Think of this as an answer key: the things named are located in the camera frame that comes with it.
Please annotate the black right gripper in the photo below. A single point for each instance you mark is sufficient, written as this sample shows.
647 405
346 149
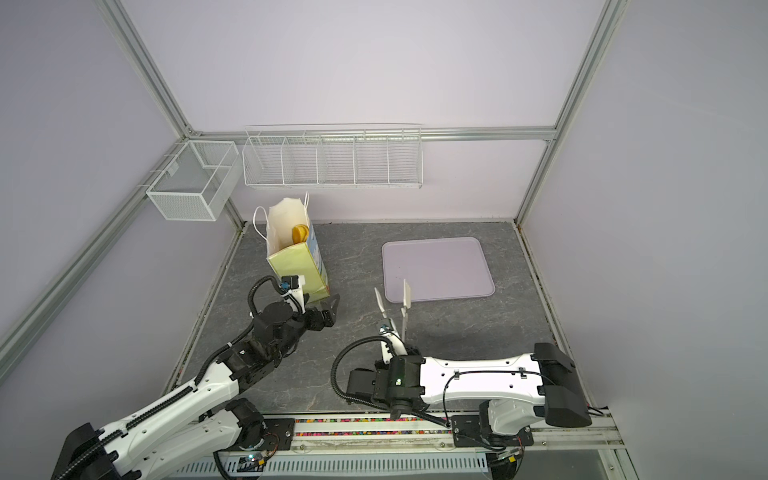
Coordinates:
379 369

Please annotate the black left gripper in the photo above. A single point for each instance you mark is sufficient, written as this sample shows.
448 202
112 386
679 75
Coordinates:
328 315

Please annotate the floral paper gift bag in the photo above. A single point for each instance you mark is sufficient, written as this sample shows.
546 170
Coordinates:
273 225

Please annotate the yellow fake bread roll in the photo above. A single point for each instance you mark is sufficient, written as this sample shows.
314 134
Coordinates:
300 233

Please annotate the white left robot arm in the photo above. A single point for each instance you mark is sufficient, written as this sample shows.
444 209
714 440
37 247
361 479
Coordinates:
204 415

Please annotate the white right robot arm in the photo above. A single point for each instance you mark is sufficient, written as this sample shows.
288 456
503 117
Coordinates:
513 393

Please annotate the lavender plastic tray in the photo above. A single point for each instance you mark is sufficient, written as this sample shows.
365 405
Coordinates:
436 269

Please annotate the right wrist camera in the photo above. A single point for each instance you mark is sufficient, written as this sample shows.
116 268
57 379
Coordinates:
393 344

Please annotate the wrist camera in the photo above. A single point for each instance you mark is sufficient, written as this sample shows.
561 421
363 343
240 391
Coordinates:
393 344
292 292

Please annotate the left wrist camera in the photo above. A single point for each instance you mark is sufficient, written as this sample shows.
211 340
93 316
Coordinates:
292 292

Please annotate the aluminium mounting rail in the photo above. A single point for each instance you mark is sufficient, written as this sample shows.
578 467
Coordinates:
350 445

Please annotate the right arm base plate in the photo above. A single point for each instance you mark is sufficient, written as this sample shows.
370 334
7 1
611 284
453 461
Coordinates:
469 430

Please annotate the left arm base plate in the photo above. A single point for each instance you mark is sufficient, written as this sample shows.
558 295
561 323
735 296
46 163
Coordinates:
273 434

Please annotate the white mesh wall box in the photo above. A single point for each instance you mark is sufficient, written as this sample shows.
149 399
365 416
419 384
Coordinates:
198 181

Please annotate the long white wire basket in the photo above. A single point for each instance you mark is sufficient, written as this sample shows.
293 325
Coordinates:
333 155

